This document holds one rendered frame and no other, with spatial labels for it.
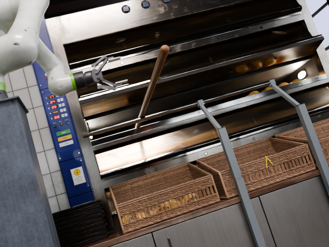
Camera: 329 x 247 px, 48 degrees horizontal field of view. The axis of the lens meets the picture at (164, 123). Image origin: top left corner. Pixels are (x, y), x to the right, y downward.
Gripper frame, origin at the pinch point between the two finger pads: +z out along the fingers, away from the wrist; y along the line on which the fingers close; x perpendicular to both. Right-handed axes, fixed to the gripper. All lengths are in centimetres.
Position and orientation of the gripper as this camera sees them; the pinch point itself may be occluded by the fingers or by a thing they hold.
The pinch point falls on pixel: (122, 69)
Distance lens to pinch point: 207.7
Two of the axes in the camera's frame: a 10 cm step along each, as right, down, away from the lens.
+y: 3.0, 9.4, -1.6
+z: 9.4, -2.7, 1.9
